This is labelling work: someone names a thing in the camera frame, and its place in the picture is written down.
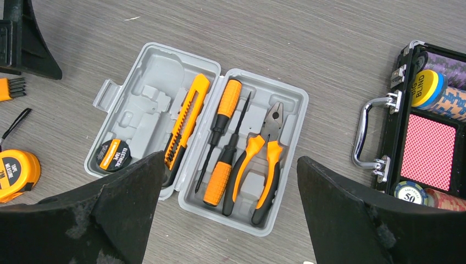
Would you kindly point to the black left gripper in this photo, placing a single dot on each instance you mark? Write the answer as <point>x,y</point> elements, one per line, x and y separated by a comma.
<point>23,48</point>

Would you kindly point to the small orange screwdriver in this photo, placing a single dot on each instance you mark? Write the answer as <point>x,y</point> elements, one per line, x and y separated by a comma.
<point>219,178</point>

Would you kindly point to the black aluminium poker chip case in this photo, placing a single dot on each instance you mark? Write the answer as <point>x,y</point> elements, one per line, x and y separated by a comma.
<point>428,81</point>

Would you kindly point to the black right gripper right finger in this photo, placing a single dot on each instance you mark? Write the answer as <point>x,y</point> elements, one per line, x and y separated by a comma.
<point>349,222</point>

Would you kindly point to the grey plastic tool case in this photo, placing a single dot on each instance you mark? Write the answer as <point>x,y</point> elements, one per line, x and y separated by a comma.
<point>143,110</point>

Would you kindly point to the small round silver disc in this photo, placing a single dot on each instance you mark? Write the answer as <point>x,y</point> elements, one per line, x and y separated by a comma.
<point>113,155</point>

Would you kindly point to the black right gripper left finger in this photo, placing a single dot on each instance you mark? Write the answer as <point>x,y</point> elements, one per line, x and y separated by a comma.
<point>105,221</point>

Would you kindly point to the orange utility knife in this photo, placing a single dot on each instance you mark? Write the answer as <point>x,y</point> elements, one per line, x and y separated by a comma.
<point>184,127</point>

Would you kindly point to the orange black pliers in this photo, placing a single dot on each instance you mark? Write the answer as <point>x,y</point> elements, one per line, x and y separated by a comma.
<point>262,154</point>

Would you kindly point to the orange phillips screwdriver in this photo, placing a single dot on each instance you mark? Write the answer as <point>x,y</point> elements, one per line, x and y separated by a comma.
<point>224,113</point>

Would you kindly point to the red playing card deck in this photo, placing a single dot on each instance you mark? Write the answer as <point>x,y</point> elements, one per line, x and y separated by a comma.
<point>428,152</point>

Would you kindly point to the orange tape measure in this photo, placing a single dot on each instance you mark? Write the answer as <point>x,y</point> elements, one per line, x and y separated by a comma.
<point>20,172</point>

